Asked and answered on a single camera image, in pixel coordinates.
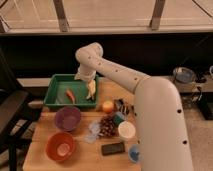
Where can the red bowl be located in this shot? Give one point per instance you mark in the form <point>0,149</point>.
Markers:
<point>60,146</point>

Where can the purple bowl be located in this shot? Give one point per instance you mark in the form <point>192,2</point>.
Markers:
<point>67,118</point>

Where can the black chair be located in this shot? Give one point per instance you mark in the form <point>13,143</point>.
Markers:
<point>15,113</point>

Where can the orange carrot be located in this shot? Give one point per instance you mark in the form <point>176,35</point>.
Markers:
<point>71,95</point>

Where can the apple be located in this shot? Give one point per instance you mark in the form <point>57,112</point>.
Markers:
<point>108,107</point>

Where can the blue cup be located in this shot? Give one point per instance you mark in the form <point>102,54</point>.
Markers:
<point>134,154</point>

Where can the pine cone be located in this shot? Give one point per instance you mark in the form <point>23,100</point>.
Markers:
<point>107,127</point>

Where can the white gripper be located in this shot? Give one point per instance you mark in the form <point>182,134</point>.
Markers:
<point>84,76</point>

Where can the yellow banana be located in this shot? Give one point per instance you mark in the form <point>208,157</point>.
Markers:
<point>91,86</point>

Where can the metal bowl in background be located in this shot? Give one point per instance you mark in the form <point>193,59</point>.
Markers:
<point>183,75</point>

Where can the white cup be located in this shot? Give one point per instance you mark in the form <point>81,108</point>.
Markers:
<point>126,130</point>

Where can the green round object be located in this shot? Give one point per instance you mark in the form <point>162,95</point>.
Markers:
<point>117,120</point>

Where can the green plastic tray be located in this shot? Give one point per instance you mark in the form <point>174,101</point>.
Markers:
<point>64,90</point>

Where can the dark striped object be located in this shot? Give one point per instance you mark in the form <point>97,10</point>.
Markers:
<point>123,106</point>

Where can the crumpled clear plastic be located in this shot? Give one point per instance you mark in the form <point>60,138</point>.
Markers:
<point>94,130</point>

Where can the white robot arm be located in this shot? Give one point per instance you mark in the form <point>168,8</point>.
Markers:
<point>160,122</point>

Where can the black phone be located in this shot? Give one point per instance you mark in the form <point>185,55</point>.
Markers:
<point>110,149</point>

